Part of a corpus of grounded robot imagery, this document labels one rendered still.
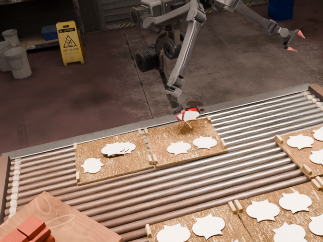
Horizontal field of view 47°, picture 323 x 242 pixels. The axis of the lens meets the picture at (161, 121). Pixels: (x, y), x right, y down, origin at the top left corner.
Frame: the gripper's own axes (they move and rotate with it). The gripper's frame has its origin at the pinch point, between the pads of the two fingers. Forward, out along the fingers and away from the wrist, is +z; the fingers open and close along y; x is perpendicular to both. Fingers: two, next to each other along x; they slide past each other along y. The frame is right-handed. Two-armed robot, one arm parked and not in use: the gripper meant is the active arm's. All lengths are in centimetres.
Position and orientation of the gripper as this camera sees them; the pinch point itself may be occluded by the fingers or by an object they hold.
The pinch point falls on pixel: (179, 117)
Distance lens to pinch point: 213.4
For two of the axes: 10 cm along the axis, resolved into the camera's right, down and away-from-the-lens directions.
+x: -9.1, 4.2, -0.6
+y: -2.9, -4.9, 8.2
